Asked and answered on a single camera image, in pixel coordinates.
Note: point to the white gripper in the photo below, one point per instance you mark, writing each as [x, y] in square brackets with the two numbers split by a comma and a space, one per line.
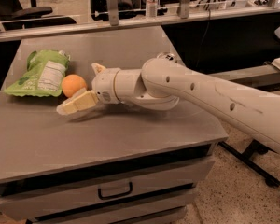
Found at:
[103, 85]

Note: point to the orange fruit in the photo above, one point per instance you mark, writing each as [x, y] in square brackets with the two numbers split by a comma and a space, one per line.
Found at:
[71, 84]

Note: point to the green rice chip bag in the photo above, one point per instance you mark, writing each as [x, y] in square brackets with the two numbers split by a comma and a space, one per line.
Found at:
[44, 74]

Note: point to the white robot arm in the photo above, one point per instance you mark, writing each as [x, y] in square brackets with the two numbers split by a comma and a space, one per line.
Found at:
[161, 83]

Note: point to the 7up soda can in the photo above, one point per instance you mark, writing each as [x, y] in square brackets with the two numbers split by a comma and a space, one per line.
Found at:
[167, 55]

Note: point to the grey drawer cabinet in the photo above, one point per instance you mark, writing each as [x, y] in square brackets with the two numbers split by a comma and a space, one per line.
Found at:
[51, 166]

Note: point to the black office chair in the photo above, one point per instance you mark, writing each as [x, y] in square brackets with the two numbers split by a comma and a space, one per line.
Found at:
[14, 16]

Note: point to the clear water bottle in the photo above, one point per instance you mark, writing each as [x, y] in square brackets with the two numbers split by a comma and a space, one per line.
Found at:
[151, 8]

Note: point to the black wheeled stand base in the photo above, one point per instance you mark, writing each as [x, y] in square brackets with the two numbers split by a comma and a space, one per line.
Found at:
[245, 158]

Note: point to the black drawer handle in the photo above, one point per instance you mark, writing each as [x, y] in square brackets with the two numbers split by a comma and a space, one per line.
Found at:
[114, 190]

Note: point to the grey metal rail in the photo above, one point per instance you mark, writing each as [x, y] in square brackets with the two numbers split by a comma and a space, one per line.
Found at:
[265, 77]

